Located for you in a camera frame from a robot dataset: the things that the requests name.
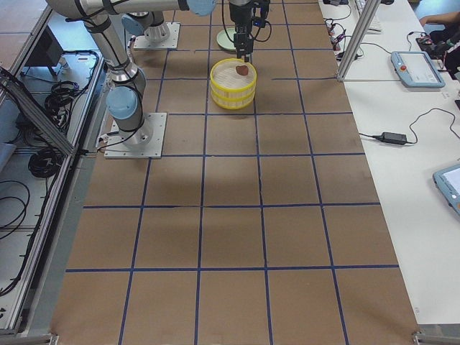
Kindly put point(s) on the brown bun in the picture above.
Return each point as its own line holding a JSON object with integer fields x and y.
{"x": 242, "y": 70}

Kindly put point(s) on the teach pendant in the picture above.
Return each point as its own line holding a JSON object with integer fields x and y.
{"x": 416, "y": 70}
{"x": 447, "y": 182}

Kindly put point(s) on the green plate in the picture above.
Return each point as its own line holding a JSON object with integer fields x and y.
{"x": 224, "y": 39}

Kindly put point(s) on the far teach pendant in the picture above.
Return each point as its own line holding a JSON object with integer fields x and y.
{"x": 416, "y": 70}

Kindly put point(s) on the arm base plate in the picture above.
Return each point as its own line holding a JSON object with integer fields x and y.
{"x": 162, "y": 37}
{"x": 147, "y": 142}

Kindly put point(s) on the brown paper table cover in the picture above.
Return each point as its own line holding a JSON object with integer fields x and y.
{"x": 256, "y": 226}

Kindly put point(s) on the black power adapter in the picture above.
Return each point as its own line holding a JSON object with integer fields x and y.
{"x": 391, "y": 138}

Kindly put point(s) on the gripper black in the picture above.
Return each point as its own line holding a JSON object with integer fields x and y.
{"x": 239, "y": 18}

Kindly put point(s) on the near teach pendant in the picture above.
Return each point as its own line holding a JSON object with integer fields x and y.
{"x": 447, "y": 182}

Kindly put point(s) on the yellow steamer layer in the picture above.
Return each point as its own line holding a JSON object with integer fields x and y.
{"x": 226, "y": 82}
{"x": 232, "y": 103}

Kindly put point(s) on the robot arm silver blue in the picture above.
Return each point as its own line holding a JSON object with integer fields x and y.
{"x": 137, "y": 22}
{"x": 124, "y": 100}

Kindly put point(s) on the aluminium frame post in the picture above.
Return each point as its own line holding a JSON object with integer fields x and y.
{"x": 364, "y": 21}

